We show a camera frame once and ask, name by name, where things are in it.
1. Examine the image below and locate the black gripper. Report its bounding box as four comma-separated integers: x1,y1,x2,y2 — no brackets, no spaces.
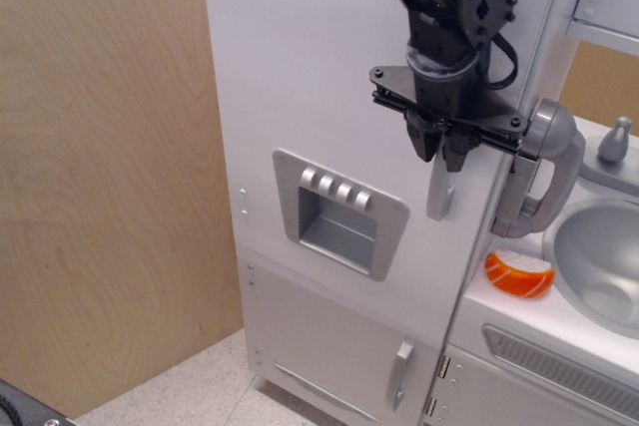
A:
369,66,526,173

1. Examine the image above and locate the silver fridge door handle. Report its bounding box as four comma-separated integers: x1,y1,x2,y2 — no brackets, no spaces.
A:
426,152,460,221

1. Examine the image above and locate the white toy fridge door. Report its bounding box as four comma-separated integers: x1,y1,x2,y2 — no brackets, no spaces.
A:
199,0,570,347

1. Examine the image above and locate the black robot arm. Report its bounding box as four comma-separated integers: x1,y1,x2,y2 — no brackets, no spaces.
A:
369,0,527,173

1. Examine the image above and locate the grey toy telephone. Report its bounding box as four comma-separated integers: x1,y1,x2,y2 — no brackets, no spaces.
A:
491,99,585,238

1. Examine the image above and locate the silver ice dispenser panel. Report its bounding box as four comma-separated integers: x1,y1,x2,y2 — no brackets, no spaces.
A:
272,149,410,281

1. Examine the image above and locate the orange salmon sushi toy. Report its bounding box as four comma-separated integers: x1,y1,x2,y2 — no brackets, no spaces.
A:
484,249,555,299

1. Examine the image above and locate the grey toy faucet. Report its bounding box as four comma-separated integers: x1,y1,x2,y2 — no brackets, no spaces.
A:
580,117,638,197

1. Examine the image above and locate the silver toy sink basin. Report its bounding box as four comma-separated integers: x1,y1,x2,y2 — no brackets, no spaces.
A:
542,199,638,339

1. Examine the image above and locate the brass cabinet hinge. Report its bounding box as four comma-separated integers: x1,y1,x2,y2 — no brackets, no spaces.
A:
425,397,437,417
437,355,450,378

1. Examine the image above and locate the white lower freezer door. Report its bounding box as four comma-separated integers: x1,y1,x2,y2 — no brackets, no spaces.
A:
238,248,438,425

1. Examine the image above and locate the brass lower cabinet hinge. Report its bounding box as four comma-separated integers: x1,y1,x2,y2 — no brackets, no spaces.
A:
425,397,437,417

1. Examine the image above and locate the grey oven vent panel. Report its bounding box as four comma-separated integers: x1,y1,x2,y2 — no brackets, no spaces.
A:
481,324,638,423

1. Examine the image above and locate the black device corner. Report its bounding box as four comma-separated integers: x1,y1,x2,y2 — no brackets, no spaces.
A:
1,380,76,426

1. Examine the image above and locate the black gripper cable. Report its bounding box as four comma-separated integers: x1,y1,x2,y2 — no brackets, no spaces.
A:
486,33,520,91

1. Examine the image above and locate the silver freezer door handle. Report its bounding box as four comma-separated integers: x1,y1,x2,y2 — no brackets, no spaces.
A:
386,341,414,411

